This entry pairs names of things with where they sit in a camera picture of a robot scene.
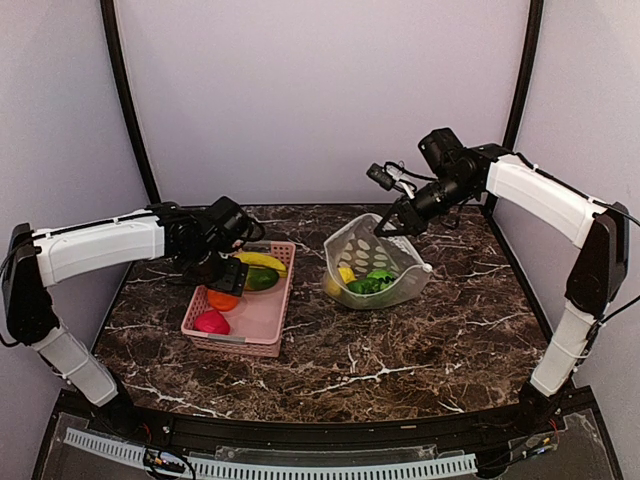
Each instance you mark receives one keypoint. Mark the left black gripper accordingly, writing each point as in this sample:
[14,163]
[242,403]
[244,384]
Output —
[233,281]

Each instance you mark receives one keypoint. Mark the left black frame post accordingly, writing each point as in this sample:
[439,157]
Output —
[124,92]

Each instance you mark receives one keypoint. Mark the pink plastic basket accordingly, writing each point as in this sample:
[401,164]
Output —
[256,324]

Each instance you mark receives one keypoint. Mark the yellow toy banana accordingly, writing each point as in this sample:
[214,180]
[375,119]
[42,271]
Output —
[257,259]

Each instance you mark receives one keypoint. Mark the black front rail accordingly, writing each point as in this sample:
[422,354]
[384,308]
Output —
[485,432]

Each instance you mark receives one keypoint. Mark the orange green toy mango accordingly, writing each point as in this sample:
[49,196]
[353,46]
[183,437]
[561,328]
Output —
[261,279]

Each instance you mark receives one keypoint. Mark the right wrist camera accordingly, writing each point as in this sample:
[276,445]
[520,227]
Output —
[438,149]

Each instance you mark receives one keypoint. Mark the right black frame post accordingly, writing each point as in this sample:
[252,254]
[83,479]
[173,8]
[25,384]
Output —
[525,71]

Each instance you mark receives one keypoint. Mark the white slotted cable duct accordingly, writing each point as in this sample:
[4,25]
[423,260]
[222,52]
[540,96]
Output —
[247,463]

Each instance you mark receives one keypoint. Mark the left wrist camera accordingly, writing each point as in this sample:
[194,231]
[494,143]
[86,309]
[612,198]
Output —
[229,227]

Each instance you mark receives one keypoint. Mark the orange toy fruit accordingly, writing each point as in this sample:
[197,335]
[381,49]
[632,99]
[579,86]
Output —
[221,301]

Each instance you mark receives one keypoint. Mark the green toy watermelon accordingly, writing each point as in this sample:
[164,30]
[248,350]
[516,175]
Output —
[375,282]

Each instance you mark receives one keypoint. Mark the yellow toy lemon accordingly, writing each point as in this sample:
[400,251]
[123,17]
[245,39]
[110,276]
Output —
[334,285]

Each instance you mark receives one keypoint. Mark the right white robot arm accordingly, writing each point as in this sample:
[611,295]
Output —
[600,231]

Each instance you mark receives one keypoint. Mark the clear dotted zip bag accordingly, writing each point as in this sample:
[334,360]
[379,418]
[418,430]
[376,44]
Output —
[356,246]

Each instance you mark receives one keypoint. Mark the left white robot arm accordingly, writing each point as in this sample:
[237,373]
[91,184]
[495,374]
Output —
[39,260]

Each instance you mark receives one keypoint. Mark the red toy fruit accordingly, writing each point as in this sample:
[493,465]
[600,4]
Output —
[212,322]

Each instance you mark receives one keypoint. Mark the black frame post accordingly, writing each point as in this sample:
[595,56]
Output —
[124,92]
[525,71]

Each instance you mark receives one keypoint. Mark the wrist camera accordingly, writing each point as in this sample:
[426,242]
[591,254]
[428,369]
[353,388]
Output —
[229,227]
[438,149]

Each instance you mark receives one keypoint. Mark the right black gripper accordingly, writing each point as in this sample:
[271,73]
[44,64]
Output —
[413,221]

